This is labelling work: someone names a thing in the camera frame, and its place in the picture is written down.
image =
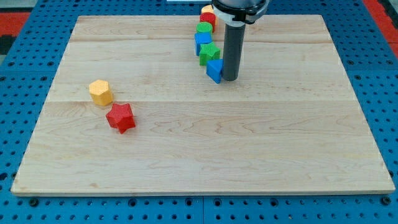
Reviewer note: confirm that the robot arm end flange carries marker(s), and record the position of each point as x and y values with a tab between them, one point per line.
237	13

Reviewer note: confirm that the yellow block at back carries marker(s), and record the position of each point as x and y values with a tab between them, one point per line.
207	8

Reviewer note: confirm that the red cylinder block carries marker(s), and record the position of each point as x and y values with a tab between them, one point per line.
208	17

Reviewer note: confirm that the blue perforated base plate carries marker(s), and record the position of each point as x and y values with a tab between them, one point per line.
30	66

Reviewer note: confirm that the yellow hexagon block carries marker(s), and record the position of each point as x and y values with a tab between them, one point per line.
100	92

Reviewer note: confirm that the blue triangle block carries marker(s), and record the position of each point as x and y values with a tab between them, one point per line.
214	70

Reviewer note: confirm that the green cylinder block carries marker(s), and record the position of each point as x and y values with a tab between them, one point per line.
204	27

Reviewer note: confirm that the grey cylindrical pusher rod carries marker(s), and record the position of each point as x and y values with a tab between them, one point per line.
233	45

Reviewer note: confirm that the green star block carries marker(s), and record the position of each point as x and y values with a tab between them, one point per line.
208	52

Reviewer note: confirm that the red star block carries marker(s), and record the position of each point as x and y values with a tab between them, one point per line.
121	117

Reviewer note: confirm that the blue cube block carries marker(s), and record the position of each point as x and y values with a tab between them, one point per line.
202	41

